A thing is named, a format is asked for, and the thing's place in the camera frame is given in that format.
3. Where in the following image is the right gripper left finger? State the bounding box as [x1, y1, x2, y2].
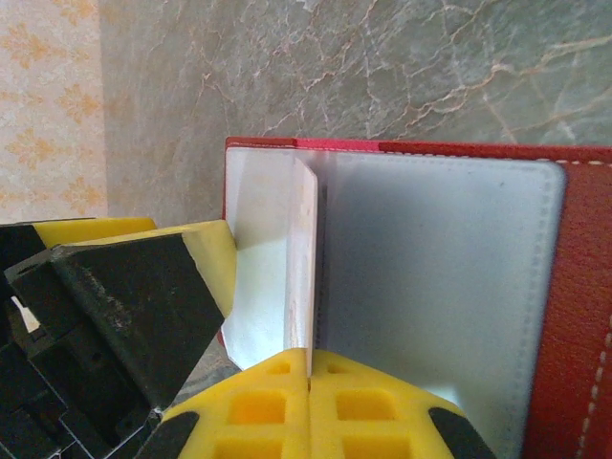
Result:
[136, 347, 311, 459]

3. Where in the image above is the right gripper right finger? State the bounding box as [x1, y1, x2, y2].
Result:
[308, 350, 498, 459]

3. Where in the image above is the white credit card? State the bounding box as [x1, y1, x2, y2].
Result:
[284, 157, 320, 382]

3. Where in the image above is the red leather card holder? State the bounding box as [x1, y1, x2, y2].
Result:
[217, 136, 612, 459]

